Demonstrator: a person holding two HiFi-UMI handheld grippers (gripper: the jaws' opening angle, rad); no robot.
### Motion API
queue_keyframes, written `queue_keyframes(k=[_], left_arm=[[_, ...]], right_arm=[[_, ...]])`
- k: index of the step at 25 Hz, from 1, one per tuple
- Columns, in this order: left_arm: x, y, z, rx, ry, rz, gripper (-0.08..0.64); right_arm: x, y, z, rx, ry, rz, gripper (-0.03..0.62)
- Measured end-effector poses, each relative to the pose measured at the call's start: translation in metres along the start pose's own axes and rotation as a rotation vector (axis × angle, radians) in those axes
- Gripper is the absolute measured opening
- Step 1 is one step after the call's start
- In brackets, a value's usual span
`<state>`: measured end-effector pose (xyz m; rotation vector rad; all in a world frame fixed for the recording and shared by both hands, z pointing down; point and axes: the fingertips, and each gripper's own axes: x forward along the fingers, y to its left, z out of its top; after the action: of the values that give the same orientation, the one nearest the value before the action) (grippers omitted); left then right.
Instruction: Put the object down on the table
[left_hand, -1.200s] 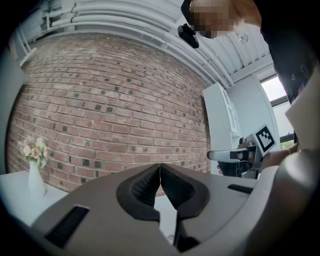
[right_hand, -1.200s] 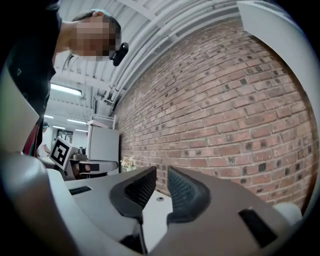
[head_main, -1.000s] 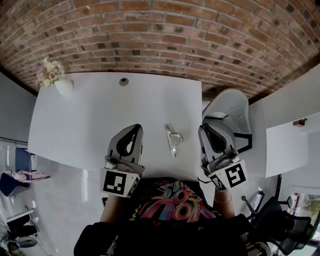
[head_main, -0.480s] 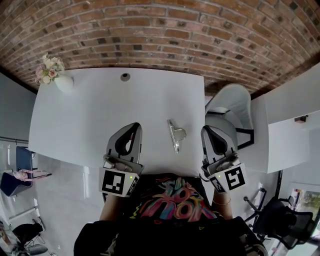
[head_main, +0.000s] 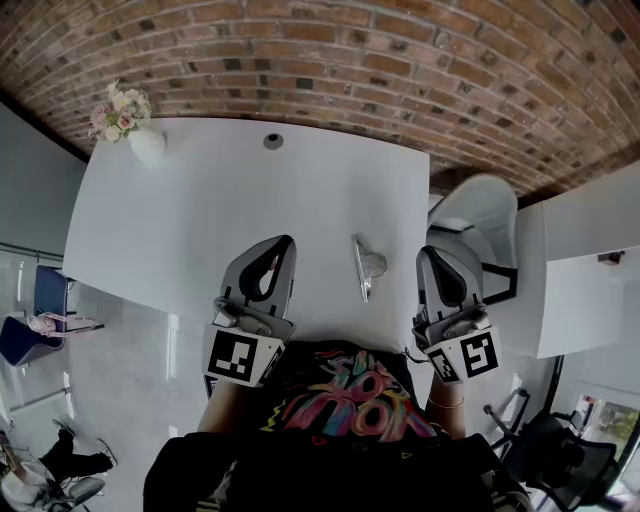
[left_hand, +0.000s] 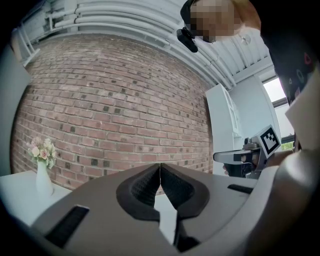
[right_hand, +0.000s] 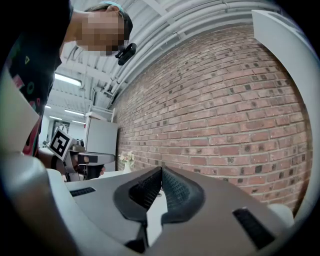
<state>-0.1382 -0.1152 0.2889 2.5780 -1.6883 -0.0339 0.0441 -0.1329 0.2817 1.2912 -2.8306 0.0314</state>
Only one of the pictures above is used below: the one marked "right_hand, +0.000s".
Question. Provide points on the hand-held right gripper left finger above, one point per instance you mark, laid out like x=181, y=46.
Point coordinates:
x=105, y=197

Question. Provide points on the black head camera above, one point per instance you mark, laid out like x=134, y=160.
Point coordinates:
x=126, y=53

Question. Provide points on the person's left forearm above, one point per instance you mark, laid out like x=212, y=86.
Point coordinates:
x=45, y=157

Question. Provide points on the white vase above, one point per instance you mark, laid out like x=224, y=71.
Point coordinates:
x=127, y=168

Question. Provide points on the bundle of white ceiling pipes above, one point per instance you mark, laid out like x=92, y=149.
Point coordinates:
x=160, y=32

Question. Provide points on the white shelf frame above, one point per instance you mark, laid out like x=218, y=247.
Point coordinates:
x=101, y=112

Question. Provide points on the large ceiling light bar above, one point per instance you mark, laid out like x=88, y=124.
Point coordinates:
x=67, y=80

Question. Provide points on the white cabinet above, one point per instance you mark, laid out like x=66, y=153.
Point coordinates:
x=101, y=135

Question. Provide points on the person's left hand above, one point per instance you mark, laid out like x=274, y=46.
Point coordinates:
x=74, y=161

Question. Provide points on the ceiling light strip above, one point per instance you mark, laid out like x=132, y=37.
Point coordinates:
x=55, y=118
x=74, y=112
x=78, y=122

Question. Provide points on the pale flower bouquet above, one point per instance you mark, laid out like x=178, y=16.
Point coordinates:
x=127, y=157

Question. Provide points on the person's head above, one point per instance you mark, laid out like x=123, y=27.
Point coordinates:
x=100, y=30

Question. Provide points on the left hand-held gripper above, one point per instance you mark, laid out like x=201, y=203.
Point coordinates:
x=60, y=143

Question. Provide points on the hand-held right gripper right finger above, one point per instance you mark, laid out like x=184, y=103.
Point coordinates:
x=212, y=220

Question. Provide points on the dark patterned shirt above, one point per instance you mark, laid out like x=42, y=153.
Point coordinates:
x=37, y=50

